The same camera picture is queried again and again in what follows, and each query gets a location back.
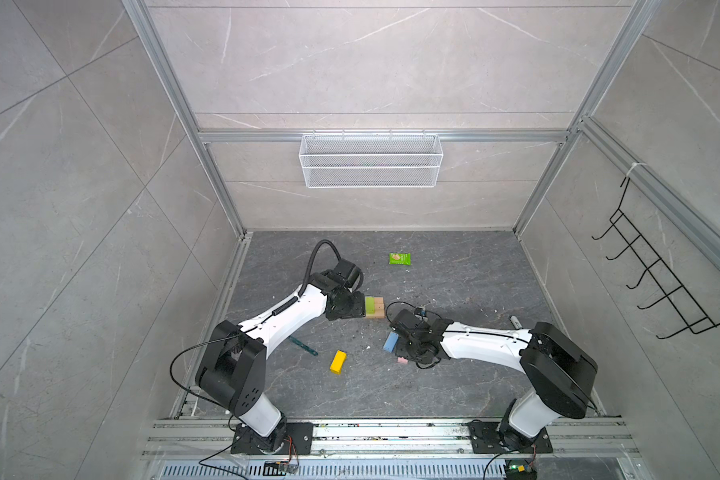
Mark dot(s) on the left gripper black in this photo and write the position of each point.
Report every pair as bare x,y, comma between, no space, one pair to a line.
360,308

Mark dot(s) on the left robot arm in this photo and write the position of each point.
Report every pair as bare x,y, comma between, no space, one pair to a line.
232,370

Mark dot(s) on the green snack packet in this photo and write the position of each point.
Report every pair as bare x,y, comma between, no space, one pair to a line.
400,259

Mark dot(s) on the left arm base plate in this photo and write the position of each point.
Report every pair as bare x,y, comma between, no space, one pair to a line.
290,437

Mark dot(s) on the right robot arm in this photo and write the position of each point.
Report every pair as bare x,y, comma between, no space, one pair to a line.
561,374

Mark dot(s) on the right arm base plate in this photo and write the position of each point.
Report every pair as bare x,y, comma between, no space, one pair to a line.
489,437

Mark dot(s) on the natural wood block long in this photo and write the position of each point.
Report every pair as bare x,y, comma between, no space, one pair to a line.
380,308

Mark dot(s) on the light blue block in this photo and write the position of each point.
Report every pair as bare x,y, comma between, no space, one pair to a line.
390,342

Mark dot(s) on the white wire mesh basket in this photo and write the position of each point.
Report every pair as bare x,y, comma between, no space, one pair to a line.
344,161

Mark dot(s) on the black wire hook rack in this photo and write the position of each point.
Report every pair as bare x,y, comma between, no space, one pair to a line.
654,266

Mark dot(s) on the green handled tool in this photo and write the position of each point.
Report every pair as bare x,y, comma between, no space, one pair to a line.
303,346

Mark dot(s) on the yellow arch block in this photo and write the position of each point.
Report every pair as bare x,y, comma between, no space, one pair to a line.
338,362

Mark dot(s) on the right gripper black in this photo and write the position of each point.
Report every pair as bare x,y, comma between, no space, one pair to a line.
400,352

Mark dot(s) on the aluminium mounting rail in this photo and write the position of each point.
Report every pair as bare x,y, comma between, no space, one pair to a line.
407,448

